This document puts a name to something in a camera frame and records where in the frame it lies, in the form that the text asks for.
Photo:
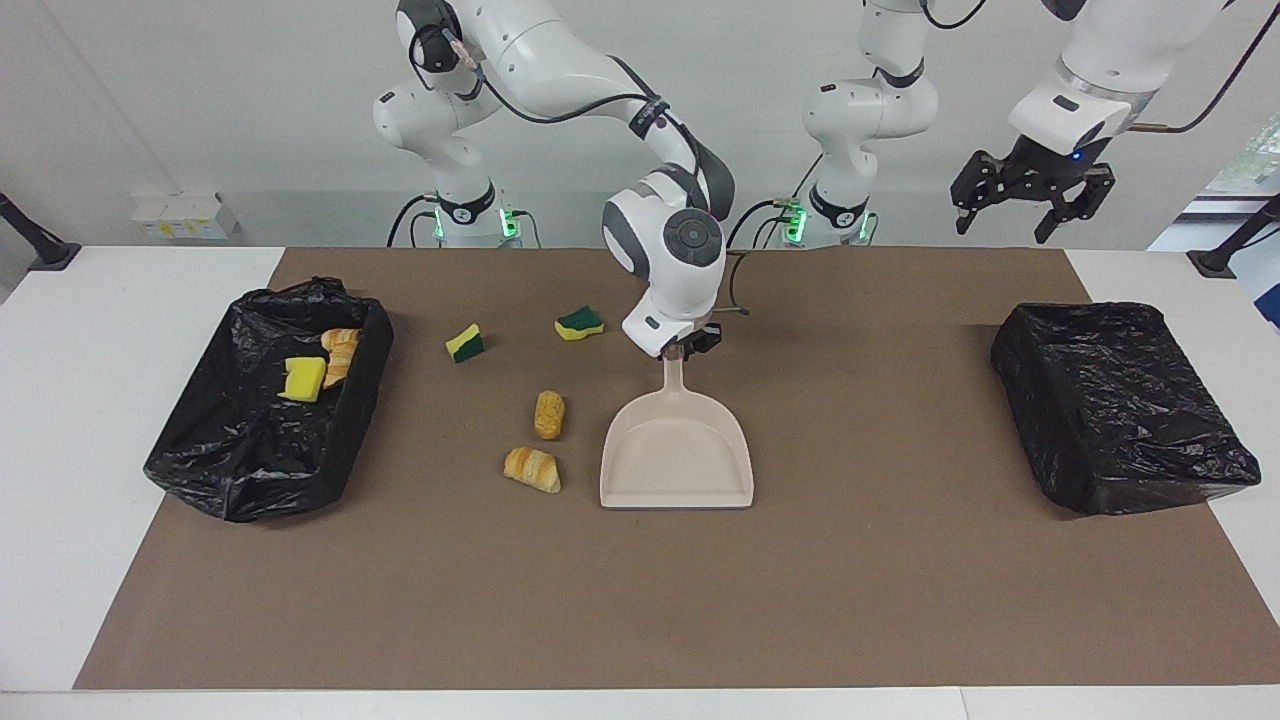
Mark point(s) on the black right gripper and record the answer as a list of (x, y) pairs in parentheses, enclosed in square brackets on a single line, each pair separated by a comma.
[(706, 338)]

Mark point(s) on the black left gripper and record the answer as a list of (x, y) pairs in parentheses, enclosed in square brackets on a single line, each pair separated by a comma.
[(1050, 172)]

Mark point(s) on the beige plastic dustpan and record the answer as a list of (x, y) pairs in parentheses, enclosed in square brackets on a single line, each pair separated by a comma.
[(675, 450)]

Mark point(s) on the large torn green yellow sponge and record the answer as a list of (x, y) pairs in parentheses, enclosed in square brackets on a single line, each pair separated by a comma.
[(580, 323)]

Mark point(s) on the corn cob bread piece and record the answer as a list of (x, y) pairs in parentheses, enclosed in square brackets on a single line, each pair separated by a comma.
[(549, 415)]

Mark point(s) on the striped toy croissant piece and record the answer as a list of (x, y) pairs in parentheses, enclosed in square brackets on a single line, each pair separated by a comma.
[(533, 468)]

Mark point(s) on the small green yellow sponge piece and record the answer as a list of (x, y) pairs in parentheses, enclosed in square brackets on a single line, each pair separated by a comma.
[(466, 345)]

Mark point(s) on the torn cream foam bread piece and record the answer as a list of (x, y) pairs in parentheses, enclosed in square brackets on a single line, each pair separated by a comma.
[(338, 370), (342, 339)]

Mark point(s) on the plain yellow sponge piece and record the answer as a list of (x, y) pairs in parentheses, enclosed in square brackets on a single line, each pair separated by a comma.
[(303, 380)]

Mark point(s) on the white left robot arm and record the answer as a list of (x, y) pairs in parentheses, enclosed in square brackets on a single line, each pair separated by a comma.
[(870, 110)]

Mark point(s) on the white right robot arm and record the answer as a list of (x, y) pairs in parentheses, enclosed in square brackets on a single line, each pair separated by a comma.
[(560, 60)]

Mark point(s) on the black bag lined bin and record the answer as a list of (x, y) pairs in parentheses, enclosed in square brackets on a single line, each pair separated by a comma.
[(1110, 410), (240, 450)]

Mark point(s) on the black clamp stand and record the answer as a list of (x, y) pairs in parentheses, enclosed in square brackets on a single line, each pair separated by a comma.
[(45, 250), (1215, 262)]

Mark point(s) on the large brown paper mat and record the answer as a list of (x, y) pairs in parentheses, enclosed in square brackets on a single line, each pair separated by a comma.
[(640, 600)]

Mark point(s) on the blue plastic item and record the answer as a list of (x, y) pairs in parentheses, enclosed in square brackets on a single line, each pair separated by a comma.
[(1270, 300)]

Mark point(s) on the white wall socket box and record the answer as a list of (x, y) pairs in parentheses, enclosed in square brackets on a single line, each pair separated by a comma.
[(185, 218)]

